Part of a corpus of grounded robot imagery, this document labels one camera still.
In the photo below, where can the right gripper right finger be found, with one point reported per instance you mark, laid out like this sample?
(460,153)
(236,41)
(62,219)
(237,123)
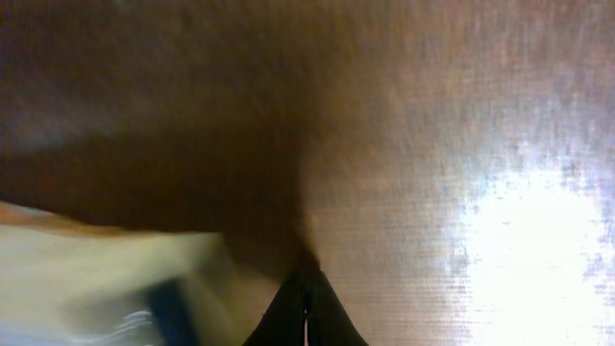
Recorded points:
(328,323)

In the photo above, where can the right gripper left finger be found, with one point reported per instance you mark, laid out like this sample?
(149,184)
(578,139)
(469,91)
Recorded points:
(283,323)

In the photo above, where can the yellow snack bag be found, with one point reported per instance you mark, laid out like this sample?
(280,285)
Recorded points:
(66,283)

